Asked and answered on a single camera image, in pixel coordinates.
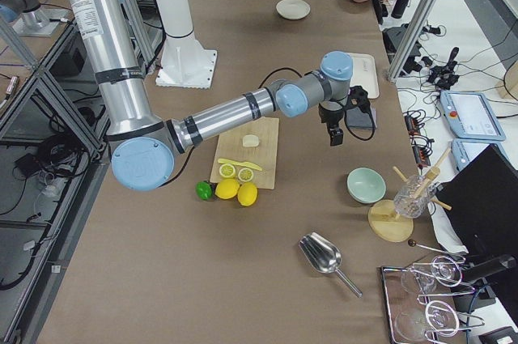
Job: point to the mint green bowl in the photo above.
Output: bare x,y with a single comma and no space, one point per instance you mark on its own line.
365,185

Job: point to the metal scoop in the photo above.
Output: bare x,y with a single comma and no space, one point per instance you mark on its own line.
325,258

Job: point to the cream rabbit tray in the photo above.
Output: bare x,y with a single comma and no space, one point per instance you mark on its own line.
364,74

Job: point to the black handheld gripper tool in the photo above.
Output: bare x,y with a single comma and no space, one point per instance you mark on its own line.
443,77

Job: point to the whole lemon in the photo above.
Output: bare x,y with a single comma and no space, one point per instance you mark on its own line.
227,188
247,194

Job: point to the upper lemon half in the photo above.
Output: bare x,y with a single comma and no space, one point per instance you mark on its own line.
227,171

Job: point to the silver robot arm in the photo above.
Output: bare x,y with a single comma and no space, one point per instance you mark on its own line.
143,145

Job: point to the upper whole lemon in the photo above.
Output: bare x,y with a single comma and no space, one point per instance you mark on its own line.
227,188

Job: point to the metal glass rack tray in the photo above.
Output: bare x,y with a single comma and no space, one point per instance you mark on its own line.
419,301

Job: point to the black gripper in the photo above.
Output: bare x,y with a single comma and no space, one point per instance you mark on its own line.
329,116

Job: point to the green lime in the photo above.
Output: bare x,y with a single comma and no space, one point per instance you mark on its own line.
205,190

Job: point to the clear textured glass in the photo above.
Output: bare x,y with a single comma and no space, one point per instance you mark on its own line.
413,197

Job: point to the upper blue teach pendant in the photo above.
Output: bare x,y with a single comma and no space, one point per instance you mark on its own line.
470,116

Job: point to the lower whole lemon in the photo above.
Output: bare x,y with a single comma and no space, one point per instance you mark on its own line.
247,194

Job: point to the lemon half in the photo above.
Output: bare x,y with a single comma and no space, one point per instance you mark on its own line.
227,171
245,175

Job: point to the lower blue teach pendant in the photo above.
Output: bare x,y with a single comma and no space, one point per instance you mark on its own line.
466,150

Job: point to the blue teach pendant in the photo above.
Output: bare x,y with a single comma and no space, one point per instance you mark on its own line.
470,116
466,150

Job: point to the cream round plate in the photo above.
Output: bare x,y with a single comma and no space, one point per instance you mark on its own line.
293,9

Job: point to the grey folded cloth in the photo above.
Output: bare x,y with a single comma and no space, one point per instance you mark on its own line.
359,116

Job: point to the black monitor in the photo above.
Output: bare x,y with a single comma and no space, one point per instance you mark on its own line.
483,197

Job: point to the wooden cutting board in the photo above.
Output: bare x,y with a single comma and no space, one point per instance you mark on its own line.
230,146

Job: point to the wooden cup stand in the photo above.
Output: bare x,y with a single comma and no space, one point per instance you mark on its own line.
382,218

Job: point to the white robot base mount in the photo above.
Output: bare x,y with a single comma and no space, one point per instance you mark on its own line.
184,61

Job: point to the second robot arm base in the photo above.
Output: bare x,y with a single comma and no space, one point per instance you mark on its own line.
28,17

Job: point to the lower lemon half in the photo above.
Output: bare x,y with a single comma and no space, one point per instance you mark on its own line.
245,175

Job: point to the yellow plastic knife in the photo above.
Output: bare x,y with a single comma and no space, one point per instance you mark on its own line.
245,164

